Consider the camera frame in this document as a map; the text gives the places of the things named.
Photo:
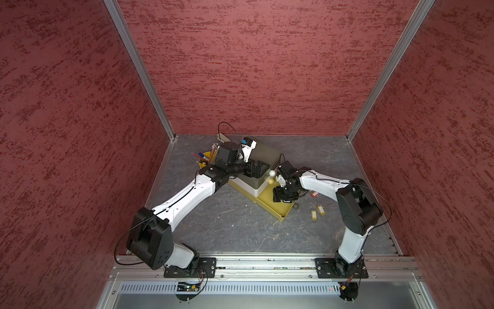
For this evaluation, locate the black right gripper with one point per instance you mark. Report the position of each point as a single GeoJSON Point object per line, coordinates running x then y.
{"type": "Point", "coordinates": [278, 195]}

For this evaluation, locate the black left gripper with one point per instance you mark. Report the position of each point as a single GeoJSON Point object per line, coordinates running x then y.
{"type": "Point", "coordinates": [257, 169]}

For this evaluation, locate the olive three-drawer desk organizer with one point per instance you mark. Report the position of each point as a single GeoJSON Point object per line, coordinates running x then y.
{"type": "Point", "coordinates": [262, 150]}

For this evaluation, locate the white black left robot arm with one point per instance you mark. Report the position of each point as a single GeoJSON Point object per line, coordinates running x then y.
{"type": "Point", "coordinates": [151, 236]}

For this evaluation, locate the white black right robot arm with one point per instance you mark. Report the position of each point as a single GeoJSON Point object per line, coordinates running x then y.
{"type": "Point", "coordinates": [359, 209]}

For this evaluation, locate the beige eraser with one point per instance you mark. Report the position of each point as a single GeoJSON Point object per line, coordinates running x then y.
{"type": "Point", "coordinates": [222, 138]}

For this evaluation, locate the yellow pencil cup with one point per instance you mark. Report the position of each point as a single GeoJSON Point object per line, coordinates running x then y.
{"type": "Point", "coordinates": [203, 159]}

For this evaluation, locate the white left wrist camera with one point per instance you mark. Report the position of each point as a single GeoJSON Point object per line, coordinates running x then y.
{"type": "Point", "coordinates": [247, 146]}

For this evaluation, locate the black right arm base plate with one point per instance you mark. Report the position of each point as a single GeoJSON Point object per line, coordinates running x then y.
{"type": "Point", "coordinates": [337, 268]}

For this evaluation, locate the aluminium front rail frame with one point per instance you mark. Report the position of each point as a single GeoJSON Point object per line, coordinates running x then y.
{"type": "Point", "coordinates": [264, 274]}

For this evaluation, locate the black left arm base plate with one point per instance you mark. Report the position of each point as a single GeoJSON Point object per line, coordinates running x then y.
{"type": "Point", "coordinates": [200, 267]}

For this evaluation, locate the left aluminium corner post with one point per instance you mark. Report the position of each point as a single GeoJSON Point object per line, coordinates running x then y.
{"type": "Point", "coordinates": [130, 45]}

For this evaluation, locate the aluminium corner post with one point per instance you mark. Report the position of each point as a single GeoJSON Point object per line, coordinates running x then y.
{"type": "Point", "coordinates": [130, 45]}
{"type": "Point", "coordinates": [417, 18]}

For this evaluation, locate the right aluminium corner post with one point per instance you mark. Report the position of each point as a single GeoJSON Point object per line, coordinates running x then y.
{"type": "Point", "coordinates": [417, 18]}

